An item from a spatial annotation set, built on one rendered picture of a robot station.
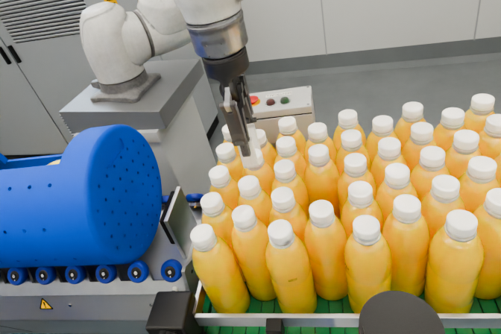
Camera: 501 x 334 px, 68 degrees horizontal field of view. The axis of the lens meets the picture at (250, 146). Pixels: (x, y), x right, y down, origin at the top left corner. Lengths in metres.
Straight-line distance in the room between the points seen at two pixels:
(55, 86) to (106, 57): 1.70
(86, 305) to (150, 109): 0.55
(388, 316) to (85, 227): 0.52
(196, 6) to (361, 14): 2.80
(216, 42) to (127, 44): 0.66
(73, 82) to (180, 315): 2.25
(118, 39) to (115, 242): 0.65
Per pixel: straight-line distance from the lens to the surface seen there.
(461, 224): 0.60
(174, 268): 0.79
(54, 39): 2.67
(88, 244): 0.73
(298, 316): 0.66
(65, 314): 1.03
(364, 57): 3.43
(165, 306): 0.71
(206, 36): 0.57
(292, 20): 3.35
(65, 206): 0.72
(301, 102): 0.90
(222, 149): 0.78
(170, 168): 1.26
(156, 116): 1.14
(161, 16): 1.21
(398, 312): 0.35
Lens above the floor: 1.56
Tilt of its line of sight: 36 degrees down
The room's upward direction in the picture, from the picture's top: 15 degrees counter-clockwise
